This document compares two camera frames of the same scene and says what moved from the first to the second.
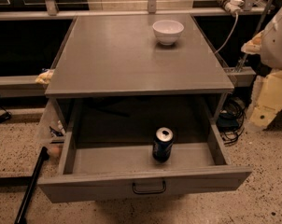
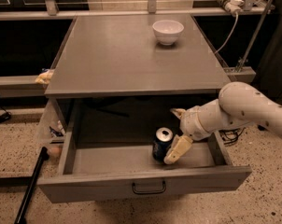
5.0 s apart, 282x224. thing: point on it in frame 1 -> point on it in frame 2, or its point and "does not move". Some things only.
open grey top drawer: [109, 169] does not move
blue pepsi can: [162, 144] does not move
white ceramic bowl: [167, 31] does not move
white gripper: [276, 42] -> [190, 122]
